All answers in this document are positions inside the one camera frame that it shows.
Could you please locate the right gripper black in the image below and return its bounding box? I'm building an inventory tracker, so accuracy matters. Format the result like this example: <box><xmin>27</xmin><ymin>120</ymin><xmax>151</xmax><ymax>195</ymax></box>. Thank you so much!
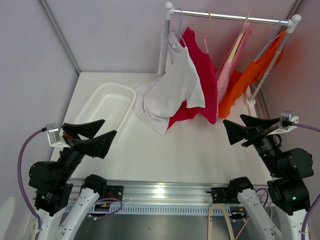
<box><xmin>222</xmin><ymin>113</ymin><xmax>283</xmax><ymax>176</ymax></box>

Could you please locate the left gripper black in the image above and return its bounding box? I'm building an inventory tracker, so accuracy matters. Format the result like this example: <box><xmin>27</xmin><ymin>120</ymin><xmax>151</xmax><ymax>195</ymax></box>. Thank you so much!
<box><xmin>58</xmin><ymin>118</ymin><xmax>117</xmax><ymax>182</ymax></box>

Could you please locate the orange t shirt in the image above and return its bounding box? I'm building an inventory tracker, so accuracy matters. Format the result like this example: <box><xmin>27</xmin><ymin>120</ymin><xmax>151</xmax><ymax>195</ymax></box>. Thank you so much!
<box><xmin>218</xmin><ymin>30</ymin><xmax>286</xmax><ymax>119</ymax></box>

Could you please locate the pink t shirt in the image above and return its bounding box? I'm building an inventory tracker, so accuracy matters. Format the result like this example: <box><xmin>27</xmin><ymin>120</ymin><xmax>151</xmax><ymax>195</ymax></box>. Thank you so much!
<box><xmin>216</xmin><ymin>22</ymin><xmax>252</xmax><ymax>103</ymax></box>

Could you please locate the crimson red t shirt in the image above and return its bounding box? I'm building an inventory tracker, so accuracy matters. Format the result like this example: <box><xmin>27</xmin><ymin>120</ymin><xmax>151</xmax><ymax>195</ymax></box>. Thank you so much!
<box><xmin>168</xmin><ymin>27</ymin><xmax>218</xmax><ymax>128</ymax></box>

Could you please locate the white t shirt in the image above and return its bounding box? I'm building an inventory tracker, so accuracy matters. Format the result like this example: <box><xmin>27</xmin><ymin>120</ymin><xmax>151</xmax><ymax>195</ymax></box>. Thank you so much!
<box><xmin>131</xmin><ymin>32</ymin><xmax>206</xmax><ymax>135</ymax></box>

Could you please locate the beige wooden hanger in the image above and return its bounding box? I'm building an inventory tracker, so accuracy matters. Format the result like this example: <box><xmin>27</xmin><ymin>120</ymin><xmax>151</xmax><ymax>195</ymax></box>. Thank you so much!
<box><xmin>227</xmin><ymin>12</ymin><xmax>251</xmax><ymax>63</ymax></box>

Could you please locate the pink wire hanger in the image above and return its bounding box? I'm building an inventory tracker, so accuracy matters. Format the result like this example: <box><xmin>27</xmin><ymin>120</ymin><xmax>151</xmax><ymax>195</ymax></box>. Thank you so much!
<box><xmin>194</xmin><ymin>11</ymin><xmax>212</xmax><ymax>54</ymax></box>

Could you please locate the light blue wire hanger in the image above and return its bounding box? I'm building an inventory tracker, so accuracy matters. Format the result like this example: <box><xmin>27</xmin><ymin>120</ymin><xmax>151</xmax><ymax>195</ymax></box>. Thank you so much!
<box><xmin>169</xmin><ymin>8</ymin><xmax>187</xmax><ymax>48</ymax></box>

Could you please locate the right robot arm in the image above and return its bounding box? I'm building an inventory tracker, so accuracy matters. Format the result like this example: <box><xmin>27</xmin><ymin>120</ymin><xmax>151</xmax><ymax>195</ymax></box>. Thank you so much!
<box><xmin>223</xmin><ymin>111</ymin><xmax>315</xmax><ymax>240</ymax></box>

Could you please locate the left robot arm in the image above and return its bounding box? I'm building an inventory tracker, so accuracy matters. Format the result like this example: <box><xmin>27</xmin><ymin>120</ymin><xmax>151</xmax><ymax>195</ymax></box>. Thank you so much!
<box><xmin>28</xmin><ymin>119</ymin><xmax>117</xmax><ymax>240</ymax></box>

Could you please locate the beige hanger on floor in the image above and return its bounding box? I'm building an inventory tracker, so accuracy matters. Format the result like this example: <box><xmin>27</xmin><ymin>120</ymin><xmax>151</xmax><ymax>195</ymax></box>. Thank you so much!
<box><xmin>207</xmin><ymin>203</ymin><xmax>235</xmax><ymax>240</ymax></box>

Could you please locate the white perforated plastic basket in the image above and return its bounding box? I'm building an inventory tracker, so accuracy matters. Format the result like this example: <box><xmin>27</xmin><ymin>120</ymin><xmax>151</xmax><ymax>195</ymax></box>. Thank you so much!
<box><xmin>75</xmin><ymin>82</ymin><xmax>136</xmax><ymax>136</ymax></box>

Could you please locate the metal clothes rack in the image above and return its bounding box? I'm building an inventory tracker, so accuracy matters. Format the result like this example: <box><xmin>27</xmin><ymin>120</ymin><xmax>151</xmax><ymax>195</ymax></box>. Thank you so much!
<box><xmin>159</xmin><ymin>1</ymin><xmax>302</xmax><ymax>116</ymax></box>

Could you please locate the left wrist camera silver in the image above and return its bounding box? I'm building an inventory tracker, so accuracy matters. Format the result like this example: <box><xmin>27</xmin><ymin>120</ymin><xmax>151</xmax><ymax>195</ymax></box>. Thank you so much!
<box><xmin>44</xmin><ymin>123</ymin><xmax>67</xmax><ymax>148</ymax></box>

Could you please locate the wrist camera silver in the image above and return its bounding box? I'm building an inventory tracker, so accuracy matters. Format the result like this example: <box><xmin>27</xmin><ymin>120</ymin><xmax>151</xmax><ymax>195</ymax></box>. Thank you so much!
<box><xmin>269</xmin><ymin>111</ymin><xmax>299</xmax><ymax>135</ymax></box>
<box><xmin>44</xmin><ymin>123</ymin><xmax>67</xmax><ymax>148</ymax></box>

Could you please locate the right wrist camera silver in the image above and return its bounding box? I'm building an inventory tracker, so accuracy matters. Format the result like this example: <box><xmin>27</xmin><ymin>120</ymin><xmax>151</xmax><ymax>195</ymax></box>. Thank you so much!
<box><xmin>269</xmin><ymin>111</ymin><xmax>299</xmax><ymax>135</ymax></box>

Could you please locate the aluminium mounting rail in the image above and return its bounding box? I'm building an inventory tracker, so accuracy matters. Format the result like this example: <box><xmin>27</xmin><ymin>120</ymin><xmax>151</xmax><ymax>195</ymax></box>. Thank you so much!
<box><xmin>64</xmin><ymin>178</ymin><xmax>243</xmax><ymax>216</ymax></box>

